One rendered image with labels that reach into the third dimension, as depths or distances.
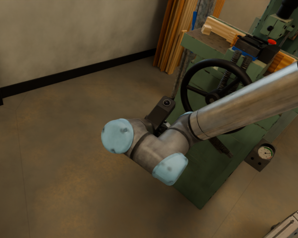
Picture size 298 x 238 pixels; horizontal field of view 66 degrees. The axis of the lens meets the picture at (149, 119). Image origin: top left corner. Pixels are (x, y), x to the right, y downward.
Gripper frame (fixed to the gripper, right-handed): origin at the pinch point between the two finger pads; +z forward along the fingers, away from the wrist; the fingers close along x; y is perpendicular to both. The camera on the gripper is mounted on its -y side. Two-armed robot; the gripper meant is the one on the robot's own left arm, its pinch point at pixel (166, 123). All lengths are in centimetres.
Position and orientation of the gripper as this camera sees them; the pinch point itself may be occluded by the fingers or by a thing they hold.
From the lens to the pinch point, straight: 81.8
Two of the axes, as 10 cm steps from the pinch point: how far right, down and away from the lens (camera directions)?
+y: -4.9, 8.5, 2.1
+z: 3.7, -0.2, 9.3
